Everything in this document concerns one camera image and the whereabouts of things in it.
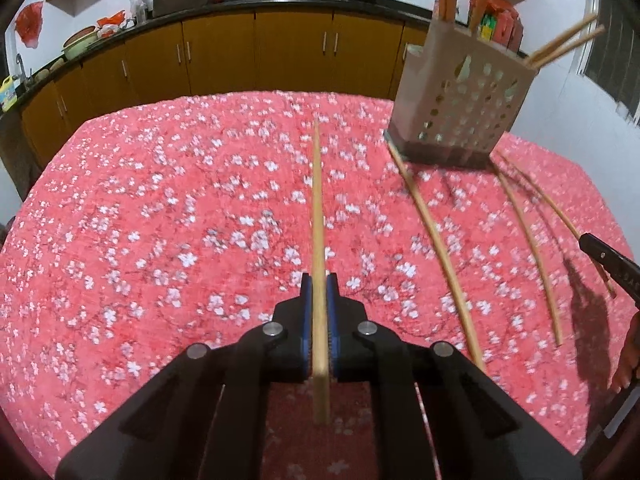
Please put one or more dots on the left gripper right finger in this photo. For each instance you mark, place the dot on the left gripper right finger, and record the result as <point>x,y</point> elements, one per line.
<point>436,415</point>

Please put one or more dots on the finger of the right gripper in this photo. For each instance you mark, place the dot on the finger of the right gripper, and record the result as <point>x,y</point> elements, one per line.
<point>621,269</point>

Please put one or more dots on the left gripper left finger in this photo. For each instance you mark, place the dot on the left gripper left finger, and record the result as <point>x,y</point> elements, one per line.
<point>203,415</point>

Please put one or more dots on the wooden chopstick pair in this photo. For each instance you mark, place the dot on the wooden chopstick pair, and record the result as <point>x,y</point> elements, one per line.
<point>441,251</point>
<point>320,348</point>

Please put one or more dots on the wooden chopstick thin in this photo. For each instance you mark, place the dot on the wooden chopstick thin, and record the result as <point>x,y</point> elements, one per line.
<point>562,215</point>

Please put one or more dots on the lower wooden kitchen cabinets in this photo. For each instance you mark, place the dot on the lower wooden kitchen cabinets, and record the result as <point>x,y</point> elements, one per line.
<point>278,49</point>

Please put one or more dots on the person's hand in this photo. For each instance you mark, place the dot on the person's hand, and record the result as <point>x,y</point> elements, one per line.
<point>628,364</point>

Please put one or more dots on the red floral tablecloth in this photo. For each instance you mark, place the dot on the red floral tablecloth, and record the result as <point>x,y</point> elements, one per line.
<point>188,220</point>

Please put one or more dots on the right window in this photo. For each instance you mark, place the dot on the right window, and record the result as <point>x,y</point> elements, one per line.
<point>613,60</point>

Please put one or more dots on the beige perforated utensil holder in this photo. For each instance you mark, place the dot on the beige perforated utensil holder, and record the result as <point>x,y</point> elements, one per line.
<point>457,95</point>

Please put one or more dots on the red boxes on counter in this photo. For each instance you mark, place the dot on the red boxes on counter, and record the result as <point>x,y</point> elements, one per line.
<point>501,24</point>

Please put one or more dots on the black countertop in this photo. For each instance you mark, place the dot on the black countertop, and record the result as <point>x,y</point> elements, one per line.
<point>393,10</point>

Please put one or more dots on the yellow detergent bottle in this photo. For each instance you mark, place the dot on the yellow detergent bottle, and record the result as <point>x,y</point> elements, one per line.
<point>8,96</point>

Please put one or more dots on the green bowl on counter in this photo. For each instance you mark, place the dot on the green bowl on counter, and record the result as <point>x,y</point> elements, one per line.
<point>79,42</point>

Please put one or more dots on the red bag on counter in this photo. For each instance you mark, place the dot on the red bag on counter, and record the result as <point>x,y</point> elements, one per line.
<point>111,25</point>

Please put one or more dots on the clear plastic bag on counter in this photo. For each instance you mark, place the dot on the clear plastic bag on counter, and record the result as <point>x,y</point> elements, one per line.
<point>141,10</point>

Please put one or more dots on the red plastic bag on wall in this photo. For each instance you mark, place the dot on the red plastic bag on wall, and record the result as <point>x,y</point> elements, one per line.
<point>28,24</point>

